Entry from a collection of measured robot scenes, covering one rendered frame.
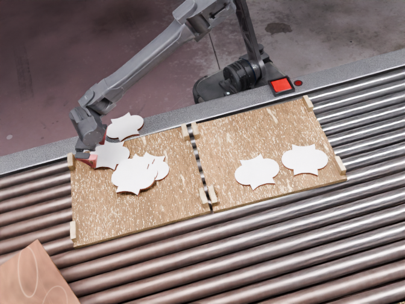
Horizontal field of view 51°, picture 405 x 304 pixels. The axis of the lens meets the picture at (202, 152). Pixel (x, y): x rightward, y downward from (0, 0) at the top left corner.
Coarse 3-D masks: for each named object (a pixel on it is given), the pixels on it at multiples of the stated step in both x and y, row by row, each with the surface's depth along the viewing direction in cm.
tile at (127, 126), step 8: (128, 112) 156; (112, 120) 155; (120, 120) 154; (128, 120) 154; (136, 120) 153; (112, 128) 152; (120, 128) 152; (128, 128) 151; (136, 128) 151; (112, 136) 150; (120, 136) 149; (128, 136) 149
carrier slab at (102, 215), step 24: (144, 144) 144; (168, 144) 143; (192, 168) 136; (72, 192) 136; (96, 192) 134; (144, 192) 132; (168, 192) 131; (192, 192) 130; (72, 216) 130; (96, 216) 129; (120, 216) 128; (144, 216) 127; (168, 216) 126; (192, 216) 126; (96, 240) 124
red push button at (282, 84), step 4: (276, 80) 156; (280, 80) 156; (284, 80) 156; (272, 84) 155; (276, 84) 155; (280, 84) 154; (284, 84) 154; (288, 84) 154; (276, 88) 154; (280, 88) 153; (284, 88) 153; (288, 88) 153; (276, 92) 153
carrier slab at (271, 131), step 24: (216, 120) 147; (240, 120) 146; (264, 120) 144; (288, 120) 143; (312, 120) 142; (216, 144) 140; (240, 144) 139; (264, 144) 138; (288, 144) 137; (312, 144) 136; (216, 168) 134; (336, 168) 129; (216, 192) 129; (240, 192) 128; (264, 192) 127; (288, 192) 126
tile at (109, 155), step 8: (104, 144) 145; (112, 144) 145; (120, 144) 144; (96, 152) 143; (104, 152) 143; (112, 152) 143; (120, 152) 142; (128, 152) 142; (104, 160) 141; (112, 160) 140; (120, 160) 140; (96, 168) 140; (112, 168) 138
